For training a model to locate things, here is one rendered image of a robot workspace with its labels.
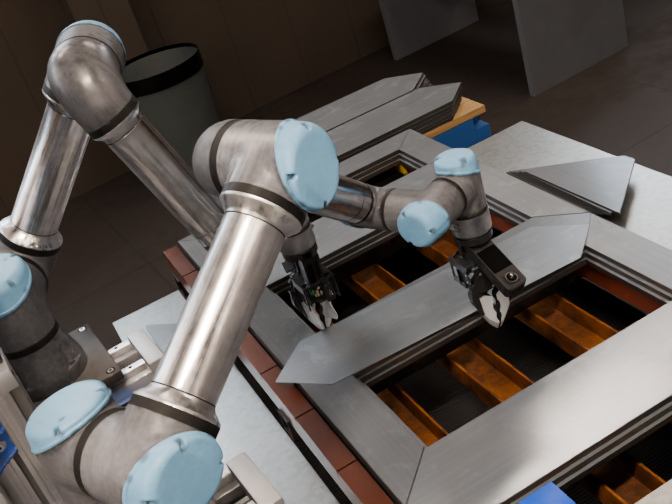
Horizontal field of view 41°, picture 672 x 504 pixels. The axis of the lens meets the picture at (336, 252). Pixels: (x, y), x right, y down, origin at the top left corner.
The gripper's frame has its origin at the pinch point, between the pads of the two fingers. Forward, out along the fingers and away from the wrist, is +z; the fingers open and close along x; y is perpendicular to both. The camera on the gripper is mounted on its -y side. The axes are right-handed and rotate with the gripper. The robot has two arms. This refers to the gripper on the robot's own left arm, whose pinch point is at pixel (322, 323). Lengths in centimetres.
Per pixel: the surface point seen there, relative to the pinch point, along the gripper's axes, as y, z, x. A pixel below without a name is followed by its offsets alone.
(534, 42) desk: -216, 59, 210
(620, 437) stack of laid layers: 64, 2, 22
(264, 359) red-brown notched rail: -2.9, 3.1, -13.7
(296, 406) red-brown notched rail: 16.0, 3.0, -14.7
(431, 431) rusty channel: 25.6, 17.1, 6.4
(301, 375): 11.5, 0.6, -10.7
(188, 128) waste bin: -293, 53, 46
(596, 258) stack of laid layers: 23, 2, 52
